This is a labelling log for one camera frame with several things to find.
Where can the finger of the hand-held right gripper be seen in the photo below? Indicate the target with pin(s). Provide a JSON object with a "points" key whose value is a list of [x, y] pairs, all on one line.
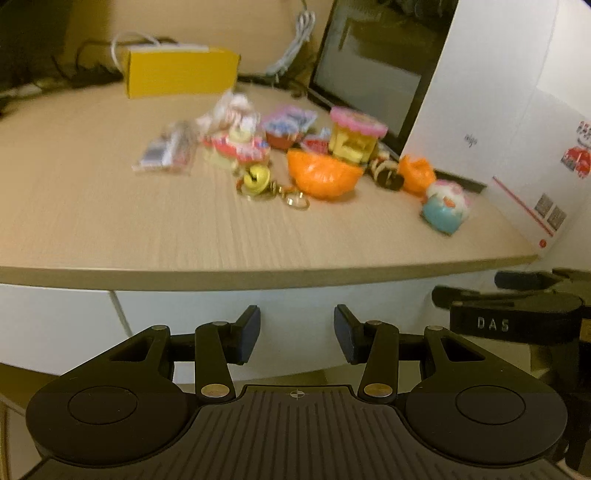
{"points": [[461, 295], [531, 280]]}

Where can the blue pink cupcake toy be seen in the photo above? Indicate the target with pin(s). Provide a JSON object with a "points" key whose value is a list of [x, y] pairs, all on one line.
{"points": [[443, 207]]}

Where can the small orange toy shell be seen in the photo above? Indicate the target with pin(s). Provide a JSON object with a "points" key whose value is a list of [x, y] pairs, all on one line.
{"points": [[415, 173]]}

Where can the yellow box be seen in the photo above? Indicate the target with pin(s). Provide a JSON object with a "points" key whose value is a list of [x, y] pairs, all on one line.
{"points": [[180, 74]]}

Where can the transparent packet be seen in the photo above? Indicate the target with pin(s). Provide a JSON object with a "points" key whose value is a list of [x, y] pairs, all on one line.
{"points": [[161, 152]]}

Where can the white cabinet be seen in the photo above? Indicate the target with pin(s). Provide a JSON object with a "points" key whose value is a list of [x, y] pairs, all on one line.
{"points": [[277, 295]]}

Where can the white cardboard box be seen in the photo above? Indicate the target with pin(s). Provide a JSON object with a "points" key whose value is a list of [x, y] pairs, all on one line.
{"points": [[485, 92]]}

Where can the purple blue packet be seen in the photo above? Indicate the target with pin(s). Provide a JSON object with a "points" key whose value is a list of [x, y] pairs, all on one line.
{"points": [[288, 122]]}

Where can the yellow toy house pink roof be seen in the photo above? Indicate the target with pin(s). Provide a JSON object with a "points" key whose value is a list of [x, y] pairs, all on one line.
{"points": [[351, 138]]}

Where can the pink red toy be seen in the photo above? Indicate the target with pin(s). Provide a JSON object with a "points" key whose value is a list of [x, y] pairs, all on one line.
{"points": [[235, 150]]}

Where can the red white paddle-shaped packet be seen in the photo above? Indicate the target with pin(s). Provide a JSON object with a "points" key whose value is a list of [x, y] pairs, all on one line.
{"points": [[316, 145]]}

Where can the wooden drawer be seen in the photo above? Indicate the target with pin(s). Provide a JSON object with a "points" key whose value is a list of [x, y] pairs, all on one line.
{"points": [[23, 387]]}

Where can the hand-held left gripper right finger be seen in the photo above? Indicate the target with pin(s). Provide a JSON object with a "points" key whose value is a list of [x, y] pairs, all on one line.
{"points": [[346, 332]]}

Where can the large orange toy shell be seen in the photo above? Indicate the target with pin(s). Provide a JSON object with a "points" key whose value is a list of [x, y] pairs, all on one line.
{"points": [[323, 175]]}

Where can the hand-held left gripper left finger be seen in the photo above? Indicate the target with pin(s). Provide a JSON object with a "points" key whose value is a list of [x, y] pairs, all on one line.
{"points": [[249, 332]]}

